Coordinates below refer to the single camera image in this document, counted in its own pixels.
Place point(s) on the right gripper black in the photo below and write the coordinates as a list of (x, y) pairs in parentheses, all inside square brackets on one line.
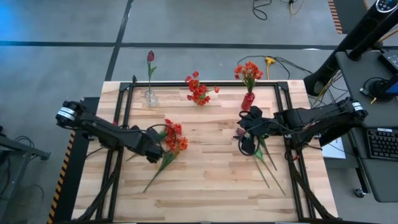
[(258, 127)]

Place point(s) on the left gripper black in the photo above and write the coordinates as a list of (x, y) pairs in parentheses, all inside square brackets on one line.
[(152, 146)]

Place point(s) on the orange artificial flower bunch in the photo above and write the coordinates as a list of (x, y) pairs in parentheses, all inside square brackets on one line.
[(248, 70), (263, 142), (180, 143)]

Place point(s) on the red artificial flower bunch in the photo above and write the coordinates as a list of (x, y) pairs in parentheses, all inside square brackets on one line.
[(171, 127), (196, 88)]

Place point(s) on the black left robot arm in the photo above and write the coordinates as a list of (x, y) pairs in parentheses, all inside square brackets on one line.
[(105, 133)]

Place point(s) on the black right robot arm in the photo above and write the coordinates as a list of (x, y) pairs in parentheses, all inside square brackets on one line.
[(311, 121)]

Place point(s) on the red glass vase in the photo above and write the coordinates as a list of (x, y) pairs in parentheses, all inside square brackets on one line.
[(247, 102)]

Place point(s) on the clear glass vase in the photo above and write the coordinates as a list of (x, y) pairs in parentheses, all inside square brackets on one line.
[(151, 101)]

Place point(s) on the green glass vase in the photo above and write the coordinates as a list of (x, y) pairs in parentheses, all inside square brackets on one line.
[(202, 99)]

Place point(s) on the yellow power plug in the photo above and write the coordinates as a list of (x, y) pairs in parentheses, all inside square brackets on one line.
[(269, 60)]

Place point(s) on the white paper sheet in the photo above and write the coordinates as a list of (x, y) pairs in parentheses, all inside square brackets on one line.
[(334, 151)]

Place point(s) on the black platform with hazard stripes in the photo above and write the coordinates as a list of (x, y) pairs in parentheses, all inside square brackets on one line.
[(77, 174)]

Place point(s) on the black caster wheel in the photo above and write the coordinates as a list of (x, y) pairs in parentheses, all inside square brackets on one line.
[(359, 193)]

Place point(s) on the black keyboard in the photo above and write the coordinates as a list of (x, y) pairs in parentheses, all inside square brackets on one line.
[(384, 144)]

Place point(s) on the black stand with blue screen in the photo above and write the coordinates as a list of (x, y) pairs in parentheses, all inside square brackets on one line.
[(381, 88)]

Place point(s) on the grey side table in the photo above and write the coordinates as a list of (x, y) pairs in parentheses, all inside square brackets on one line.
[(18, 147)]

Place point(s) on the grey desk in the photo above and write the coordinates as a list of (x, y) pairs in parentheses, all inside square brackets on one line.
[(382, 180)]

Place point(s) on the black tower fan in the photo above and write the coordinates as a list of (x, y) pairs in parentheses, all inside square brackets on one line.
[(357, 34)]

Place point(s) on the hazard striped floor mat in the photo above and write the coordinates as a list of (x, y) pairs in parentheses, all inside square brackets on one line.
[(348, 15)]

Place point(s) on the black laptop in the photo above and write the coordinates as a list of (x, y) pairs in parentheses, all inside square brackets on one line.
[(390, 59)]

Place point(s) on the black aluminium rig frame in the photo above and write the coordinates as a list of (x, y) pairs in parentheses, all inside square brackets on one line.
[(168, 83)]

